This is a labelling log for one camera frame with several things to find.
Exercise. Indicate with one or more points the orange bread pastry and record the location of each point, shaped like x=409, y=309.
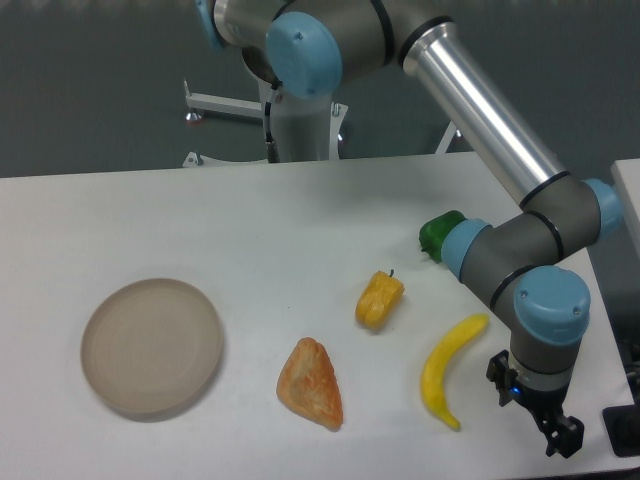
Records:
x=307, y=385

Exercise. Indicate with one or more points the white side table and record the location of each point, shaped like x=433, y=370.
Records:
x=626, y=174

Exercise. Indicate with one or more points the green bell pepper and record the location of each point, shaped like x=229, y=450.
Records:
x=434, y=232

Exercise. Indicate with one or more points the beige round plate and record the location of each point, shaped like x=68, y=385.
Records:
x=152, y=347

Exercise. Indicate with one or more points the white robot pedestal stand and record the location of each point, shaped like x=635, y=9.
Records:
x=382, y=114

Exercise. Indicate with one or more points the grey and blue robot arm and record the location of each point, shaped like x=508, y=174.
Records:
x=305, y=50

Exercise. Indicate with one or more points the black device at table edge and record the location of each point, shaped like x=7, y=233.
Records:
x=622, y=422

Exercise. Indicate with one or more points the yellow bell pepper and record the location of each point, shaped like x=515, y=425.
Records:
x=378, y=299

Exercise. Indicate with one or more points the yellow banana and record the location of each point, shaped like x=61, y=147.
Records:
x=432, y=378

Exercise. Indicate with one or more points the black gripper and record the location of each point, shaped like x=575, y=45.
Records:
x=543, y=396

